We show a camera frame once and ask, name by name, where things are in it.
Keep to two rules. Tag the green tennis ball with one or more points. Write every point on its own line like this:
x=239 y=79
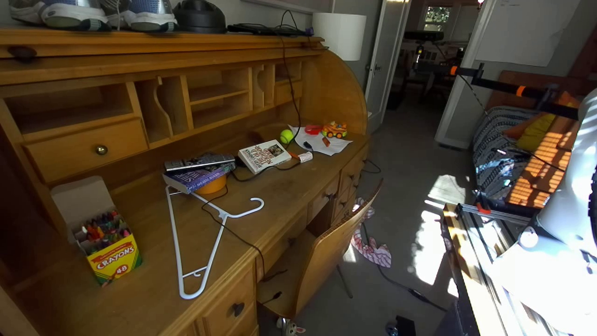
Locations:
x=285 y=137

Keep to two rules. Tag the black keyboard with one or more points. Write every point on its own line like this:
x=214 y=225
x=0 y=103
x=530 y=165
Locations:
x=267 y=31

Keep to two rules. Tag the black tripod bar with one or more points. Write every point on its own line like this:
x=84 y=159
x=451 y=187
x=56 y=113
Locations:
x=545 y=98

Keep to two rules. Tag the silver remote control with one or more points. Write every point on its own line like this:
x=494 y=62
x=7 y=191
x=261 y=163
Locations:
x=194 y=163

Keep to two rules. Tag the striped bedding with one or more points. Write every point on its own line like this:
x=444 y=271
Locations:
x=496 y=158

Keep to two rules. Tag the crayon box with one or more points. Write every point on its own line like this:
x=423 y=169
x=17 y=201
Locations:
x=97 y=229

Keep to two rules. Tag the patterned cloth on floor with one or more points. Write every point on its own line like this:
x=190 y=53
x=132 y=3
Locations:
x=371 y=251

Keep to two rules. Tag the white calculator device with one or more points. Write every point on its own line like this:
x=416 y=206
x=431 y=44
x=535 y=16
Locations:
x=263 y=156

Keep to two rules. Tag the left sneaker on desk top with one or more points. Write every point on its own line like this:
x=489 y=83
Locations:
x=59 y=14

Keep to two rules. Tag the wooden roll-top desk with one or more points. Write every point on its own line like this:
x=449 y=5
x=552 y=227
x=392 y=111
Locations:
x=119 y=105

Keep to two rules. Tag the white door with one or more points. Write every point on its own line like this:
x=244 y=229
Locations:
x=380 y=68

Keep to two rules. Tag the purple book stack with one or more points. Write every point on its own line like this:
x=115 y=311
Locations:
x=205 y=182

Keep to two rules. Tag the white plastic hanger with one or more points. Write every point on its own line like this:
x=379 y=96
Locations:
x=192 y=279

